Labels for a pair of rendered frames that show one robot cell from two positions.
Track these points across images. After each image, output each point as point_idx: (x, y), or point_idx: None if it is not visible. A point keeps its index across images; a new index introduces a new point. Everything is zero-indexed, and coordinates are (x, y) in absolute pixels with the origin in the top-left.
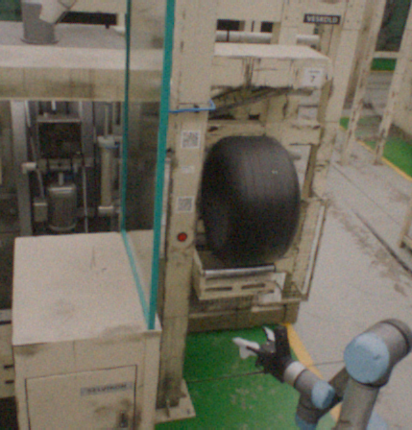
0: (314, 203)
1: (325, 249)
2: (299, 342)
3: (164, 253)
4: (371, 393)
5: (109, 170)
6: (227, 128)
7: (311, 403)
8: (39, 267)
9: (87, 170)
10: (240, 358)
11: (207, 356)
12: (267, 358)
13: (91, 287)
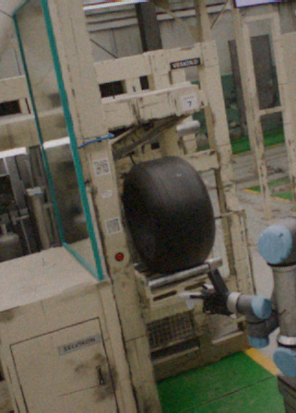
0: (234, 222)
1: (269, 284)
2: (266, 359)
3: (108, 277)
4: (290, 274)
5: (41, 214)
6: None
7: (254, 316)
8: (1, 277)
9: (25, 224)
10: (214, 385)
11: (183, 393)
12: (209, 300)
13: (47, 275)
